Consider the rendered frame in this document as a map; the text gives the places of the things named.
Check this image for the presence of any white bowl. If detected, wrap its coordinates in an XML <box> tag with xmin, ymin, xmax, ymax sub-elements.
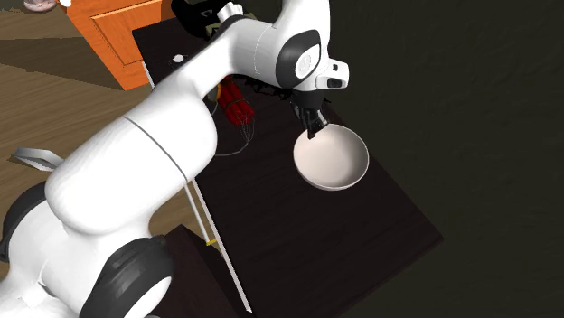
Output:
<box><xmin>292</xmin><ymin>123</ymin><xmax>371</xmax><ymax>192</ymax></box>

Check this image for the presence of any red dynamite stick bundle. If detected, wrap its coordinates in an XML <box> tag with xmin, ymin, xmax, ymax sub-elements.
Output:
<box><xmin>203</xmin><ymin>75</ymin><xmax>257</xmax><ymax>157</ymax></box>

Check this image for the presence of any dark wooden table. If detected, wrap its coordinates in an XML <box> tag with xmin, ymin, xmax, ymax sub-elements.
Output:
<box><xmin>132</xmin><ymin>16</ymin><xmax>445</xmax><ymax>318</ymax></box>

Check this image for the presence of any orange wooden cabinet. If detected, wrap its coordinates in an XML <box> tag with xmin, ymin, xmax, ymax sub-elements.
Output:
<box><xmin>64</xmin><ymin>0</ymin><xmax>178</xmax><ymax>92</ymax></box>

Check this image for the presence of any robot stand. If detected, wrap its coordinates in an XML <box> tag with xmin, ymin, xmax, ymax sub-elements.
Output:
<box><xmin>149</xmin><ymin>223</ymin><xmax>249</xmax><ymax>318</ymax></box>

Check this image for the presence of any flat grey metal piece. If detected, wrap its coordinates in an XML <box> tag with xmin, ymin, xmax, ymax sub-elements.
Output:
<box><xmin>10</xmin><ymin>147</ymin><xmax>65</xmax><ymax>173</ymax></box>

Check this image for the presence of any pink round object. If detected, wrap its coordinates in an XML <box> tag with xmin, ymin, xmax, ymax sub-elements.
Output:
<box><xmin>23</xmin><ymin>0</ymin><xmax>59</xmax><ymax>13</ymax></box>

